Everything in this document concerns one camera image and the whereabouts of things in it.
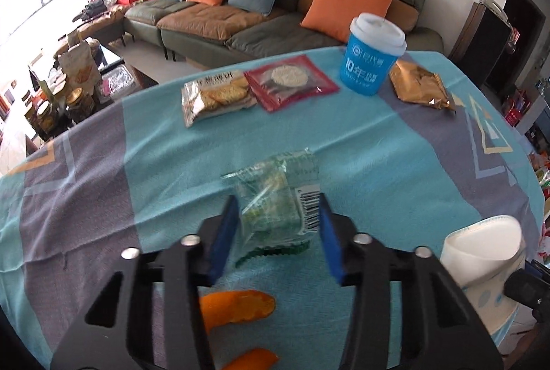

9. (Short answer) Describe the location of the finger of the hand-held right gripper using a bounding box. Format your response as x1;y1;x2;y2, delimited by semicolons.
504;260;550;313

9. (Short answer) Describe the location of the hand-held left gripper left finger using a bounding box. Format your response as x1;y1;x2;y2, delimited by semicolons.
49;194;241;370

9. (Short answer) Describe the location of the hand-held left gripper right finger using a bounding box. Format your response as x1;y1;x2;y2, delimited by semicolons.
317;192;503;370

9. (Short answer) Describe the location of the white paper cup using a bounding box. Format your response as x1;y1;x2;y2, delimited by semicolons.
440;214;528;349

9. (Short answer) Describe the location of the green clear plastic wrapper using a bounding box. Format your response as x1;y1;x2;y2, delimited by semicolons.
220;147;323;268

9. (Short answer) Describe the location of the orange peel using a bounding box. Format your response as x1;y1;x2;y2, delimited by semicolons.
198;289;276;332

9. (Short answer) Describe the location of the teal patterned tablecloth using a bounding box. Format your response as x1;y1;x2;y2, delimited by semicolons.
0;45;550;370

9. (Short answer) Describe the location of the clear cracker packet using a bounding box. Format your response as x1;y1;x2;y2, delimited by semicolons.
180;75;259;129

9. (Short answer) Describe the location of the red rice cracker packet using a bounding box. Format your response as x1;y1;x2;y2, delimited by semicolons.
244;55;341;113

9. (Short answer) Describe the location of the red box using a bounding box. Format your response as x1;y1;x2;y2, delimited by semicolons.
504;88;534;126

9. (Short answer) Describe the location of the gold snack packet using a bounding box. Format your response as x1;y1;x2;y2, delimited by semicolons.
389;59;457;113

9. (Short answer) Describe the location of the blue cup with white lid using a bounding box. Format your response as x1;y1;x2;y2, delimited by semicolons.
338;12;407;98

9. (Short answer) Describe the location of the clear plastic container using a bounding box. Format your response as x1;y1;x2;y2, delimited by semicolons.
98;67;140;102

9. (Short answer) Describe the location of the green sectional sofa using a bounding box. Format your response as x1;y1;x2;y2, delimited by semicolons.
75;0;444;70

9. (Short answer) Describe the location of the grey glass coffee table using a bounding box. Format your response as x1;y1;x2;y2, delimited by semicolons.
0;39;160;156

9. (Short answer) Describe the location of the cluster of glass jars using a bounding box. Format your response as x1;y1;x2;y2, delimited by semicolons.
23;39;104;134

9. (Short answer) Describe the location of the brown seat cushion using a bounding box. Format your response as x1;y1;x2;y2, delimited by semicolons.
156;2;284;42

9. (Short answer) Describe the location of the brown back cushion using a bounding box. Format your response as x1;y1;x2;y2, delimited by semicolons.
303;0;419;33

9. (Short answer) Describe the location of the dark wooden cabinet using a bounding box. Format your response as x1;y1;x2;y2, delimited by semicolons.
447;0;516;89

